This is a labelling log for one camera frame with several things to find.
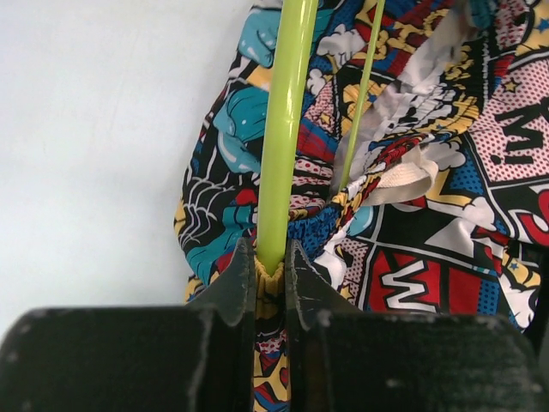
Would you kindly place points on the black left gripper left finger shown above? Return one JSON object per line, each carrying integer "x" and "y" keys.
{"x": 195, "y": 357}

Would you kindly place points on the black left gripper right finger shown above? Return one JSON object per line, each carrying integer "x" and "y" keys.
{"x": 344, "y": 359}

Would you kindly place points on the comic print shorts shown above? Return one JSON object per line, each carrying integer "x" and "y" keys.
{"x": 432, "y": 197}

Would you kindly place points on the lime green hanger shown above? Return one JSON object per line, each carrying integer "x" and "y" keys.
{"x": 285, "y": 99}

